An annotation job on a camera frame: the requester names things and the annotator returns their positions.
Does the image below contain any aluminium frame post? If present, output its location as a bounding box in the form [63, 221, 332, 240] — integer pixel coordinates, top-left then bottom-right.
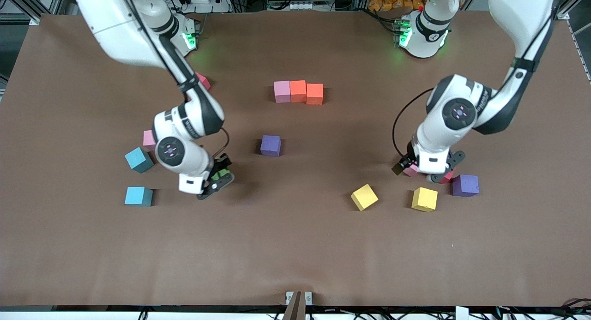
[556, 0, 591, 20]
[0, 0, 70, 25]

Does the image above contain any metal table edge bracket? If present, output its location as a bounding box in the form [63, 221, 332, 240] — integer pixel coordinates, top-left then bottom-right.
[283, 291, 313, 320]

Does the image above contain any orange foam cube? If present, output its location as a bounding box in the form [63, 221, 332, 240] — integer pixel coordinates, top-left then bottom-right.
[290, 80, 307, 103]
[306, 83, 324, 105]

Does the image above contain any yellow foam cube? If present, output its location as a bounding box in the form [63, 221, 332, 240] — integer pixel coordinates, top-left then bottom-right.
[411, 187, 438, 212]
[350, 183, 379, 212]

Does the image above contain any purple foam cube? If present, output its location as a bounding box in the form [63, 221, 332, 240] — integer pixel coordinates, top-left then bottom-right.
[452, 174, 480, 198]
[260, 135, 282, 157]

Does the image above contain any large table cover mat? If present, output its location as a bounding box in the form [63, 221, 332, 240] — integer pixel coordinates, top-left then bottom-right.
[0, 11, 591, 308]

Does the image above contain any aluminium side rail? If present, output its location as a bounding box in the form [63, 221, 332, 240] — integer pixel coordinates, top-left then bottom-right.
[567, 20, 591, 83]

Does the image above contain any blue foam cube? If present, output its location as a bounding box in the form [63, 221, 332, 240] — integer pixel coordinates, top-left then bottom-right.
[124, 187, 154, 207]
[124, 147, 155, 174]

